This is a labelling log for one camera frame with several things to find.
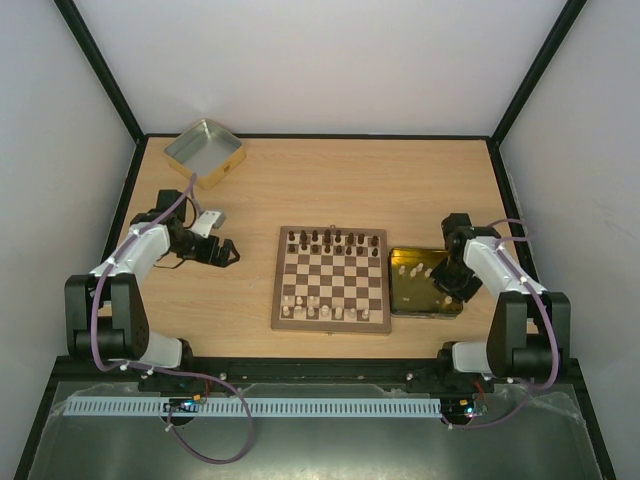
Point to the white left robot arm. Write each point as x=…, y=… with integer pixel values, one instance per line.
x=105, y=316

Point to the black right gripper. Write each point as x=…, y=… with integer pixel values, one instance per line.
x=451, y=279

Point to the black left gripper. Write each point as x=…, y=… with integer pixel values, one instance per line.
x=209, y=257

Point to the white slotted cable duct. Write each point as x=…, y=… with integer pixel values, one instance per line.
x=95, y=406

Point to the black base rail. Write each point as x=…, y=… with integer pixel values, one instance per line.
x=433, y=376

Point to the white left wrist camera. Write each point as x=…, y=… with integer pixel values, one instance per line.
x=206, y=222

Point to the wooden chess board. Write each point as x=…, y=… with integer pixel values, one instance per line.
x=347, y=282

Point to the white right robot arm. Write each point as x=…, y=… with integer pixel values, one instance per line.
x=530, y=331

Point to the gold tin lid tray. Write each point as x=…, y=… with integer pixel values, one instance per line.
x=418, y=297

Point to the dark chess pieces row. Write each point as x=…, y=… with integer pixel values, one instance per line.
x=332, y=241

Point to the empty gold tin box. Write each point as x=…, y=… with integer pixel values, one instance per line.
x=206, y=150

